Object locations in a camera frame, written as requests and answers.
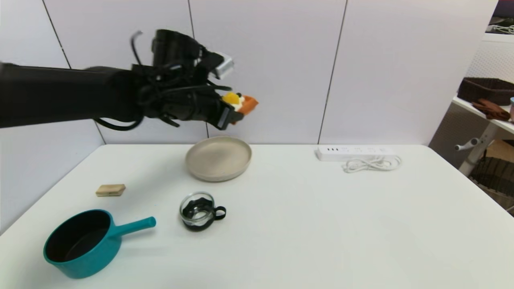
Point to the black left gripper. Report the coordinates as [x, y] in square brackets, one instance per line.
[188, 104]

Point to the triangle fruit-topped bread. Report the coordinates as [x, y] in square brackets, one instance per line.
[249, 105]

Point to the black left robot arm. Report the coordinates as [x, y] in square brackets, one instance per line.
[60, 96]

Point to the beige round plate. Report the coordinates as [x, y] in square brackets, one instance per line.
[219, 158]

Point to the white power strip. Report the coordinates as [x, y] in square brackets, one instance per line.
[333, 154]

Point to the glass cup black holder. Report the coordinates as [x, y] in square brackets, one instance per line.
[196, 224]

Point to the small wooden block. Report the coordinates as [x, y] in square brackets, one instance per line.
[110, 190]

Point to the white side desk top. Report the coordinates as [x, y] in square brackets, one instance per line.
[468, 105]

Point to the white desk leg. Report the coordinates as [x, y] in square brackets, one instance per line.
[478, 154]

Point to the dark brown woven basket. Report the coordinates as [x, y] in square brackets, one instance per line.
[486, 90]

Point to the brown cloth gloves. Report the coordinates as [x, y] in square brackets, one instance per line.
[492, 109]

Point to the dark wicker basket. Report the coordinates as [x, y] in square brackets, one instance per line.
[496, 174]

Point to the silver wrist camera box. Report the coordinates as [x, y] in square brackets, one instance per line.
[223, 66]

